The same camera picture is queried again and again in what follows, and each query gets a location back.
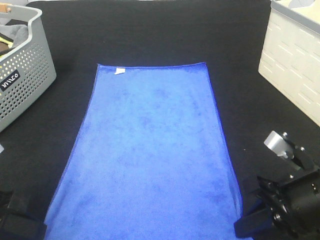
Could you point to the yellow cloth in basket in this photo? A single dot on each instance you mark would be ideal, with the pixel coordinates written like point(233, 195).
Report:
point(6, 41)

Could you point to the grey perforated laundry basket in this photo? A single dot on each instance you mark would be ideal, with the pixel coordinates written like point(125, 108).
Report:
point(26, 71)

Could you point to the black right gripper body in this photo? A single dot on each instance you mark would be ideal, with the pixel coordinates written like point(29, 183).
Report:
point(295, 205)

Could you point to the wooden basket handle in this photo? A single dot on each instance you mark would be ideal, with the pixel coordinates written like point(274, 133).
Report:
point(5, 8)

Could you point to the white plastic storage crate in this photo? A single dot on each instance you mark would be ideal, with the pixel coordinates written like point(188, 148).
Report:
point(290, 57)

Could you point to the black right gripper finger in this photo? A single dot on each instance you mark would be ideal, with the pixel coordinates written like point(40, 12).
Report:
point(253, 224)

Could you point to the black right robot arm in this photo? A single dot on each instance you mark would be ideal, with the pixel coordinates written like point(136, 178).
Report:
point(259, 204)

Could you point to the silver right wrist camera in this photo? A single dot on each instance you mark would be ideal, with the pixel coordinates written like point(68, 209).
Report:
point(293, 154)

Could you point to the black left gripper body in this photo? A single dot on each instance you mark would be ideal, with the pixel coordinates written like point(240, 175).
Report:
point(12, 202)

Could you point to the blue microfiber towel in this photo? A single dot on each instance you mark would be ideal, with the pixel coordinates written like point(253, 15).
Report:
point(150, 161)

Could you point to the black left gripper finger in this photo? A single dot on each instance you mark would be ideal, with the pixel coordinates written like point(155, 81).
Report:
point(18, 227)

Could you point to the black table mat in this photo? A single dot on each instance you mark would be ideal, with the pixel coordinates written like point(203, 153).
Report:
point(226, 35)

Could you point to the grey towel in basket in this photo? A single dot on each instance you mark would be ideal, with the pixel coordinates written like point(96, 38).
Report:
point(18, 33)

